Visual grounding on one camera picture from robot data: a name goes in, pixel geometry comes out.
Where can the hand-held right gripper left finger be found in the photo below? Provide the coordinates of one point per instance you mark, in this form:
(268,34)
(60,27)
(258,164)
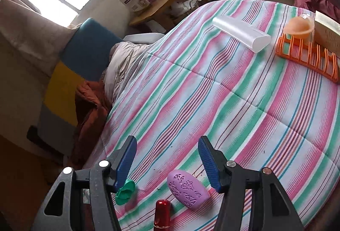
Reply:
(124,164)

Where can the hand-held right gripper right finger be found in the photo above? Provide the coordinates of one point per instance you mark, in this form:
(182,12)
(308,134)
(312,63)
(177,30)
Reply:
(209,164)

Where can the purple oval case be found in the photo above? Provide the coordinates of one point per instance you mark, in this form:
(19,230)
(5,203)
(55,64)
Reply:
(186,188)

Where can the red metal cylinder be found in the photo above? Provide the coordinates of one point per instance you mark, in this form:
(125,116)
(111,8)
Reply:
(162,215)

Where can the orange plastic rack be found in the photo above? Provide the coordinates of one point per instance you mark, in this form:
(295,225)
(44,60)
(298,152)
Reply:
(287,53)

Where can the translucent white case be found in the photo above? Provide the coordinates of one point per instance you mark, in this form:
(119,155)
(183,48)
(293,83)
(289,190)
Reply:
(239,32)

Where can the orange plastic cup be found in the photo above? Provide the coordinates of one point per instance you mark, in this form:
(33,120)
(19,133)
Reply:
(294,28)

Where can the beige cardboard box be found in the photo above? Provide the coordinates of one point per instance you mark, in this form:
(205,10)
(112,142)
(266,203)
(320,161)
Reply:
(326,34)

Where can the brown blanket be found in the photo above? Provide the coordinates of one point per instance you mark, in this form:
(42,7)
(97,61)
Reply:
(90,114)

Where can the striped pink green blanket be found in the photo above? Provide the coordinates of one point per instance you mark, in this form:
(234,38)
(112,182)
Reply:
(212,93)

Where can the grey headboard panel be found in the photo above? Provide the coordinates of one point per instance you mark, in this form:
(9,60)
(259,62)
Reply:
(53,127)

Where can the yellow headboard panel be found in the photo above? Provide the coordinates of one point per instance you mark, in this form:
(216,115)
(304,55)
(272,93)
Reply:
(61,93)

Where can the grey pink pillow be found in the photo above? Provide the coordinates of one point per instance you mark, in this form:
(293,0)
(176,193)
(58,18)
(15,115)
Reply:
(124,61)

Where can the blue headboard panel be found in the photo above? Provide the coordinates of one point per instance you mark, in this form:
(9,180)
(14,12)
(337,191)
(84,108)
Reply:
(87,45)

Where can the beige fleece curtain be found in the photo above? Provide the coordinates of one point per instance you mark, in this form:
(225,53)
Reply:
(32,34)

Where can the white plastic bags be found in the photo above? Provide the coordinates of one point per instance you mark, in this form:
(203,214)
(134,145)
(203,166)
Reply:
(183,6)

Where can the wooden desk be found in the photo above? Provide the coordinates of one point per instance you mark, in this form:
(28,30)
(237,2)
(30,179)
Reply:
(164,0)

